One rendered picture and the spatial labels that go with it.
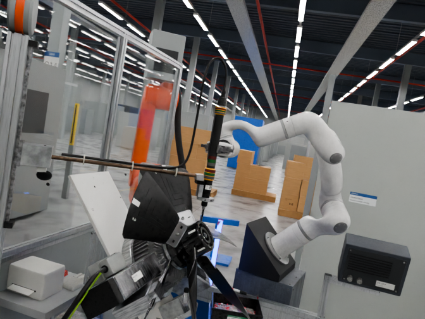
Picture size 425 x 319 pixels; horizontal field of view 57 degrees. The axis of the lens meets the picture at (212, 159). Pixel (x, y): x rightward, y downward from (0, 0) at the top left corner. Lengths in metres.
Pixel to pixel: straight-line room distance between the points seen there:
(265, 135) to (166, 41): 3.83
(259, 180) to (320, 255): 7.47
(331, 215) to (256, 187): 8.81
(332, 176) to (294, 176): 7.11
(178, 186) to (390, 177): 2.08
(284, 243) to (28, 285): 1.19
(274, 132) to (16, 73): 1.00
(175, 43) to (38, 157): 4.16
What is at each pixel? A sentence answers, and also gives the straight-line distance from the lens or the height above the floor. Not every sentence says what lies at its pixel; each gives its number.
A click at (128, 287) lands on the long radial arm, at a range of 1.24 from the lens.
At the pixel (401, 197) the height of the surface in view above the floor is 1.35.
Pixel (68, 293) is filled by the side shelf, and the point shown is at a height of 0.86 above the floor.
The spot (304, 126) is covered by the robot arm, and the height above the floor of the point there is 1.69.
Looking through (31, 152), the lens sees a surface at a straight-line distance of 1.42.
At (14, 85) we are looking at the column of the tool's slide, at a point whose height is 1.64.
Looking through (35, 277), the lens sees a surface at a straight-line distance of 1.68.
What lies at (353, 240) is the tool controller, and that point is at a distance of 1.85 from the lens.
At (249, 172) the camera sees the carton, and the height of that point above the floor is 0.66.
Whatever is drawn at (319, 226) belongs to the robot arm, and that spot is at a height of 1.23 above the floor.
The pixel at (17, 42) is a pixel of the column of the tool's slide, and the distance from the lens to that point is 1.42.
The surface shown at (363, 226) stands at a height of 1.07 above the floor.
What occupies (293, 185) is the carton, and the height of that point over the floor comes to 0.70.
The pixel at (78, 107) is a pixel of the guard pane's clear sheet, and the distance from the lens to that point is 1.96.
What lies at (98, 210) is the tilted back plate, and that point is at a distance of 1.51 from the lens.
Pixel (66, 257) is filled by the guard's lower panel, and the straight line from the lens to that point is 2.13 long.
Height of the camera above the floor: 1.60
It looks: 4 degrees down
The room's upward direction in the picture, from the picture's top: 10 degrees clockwise
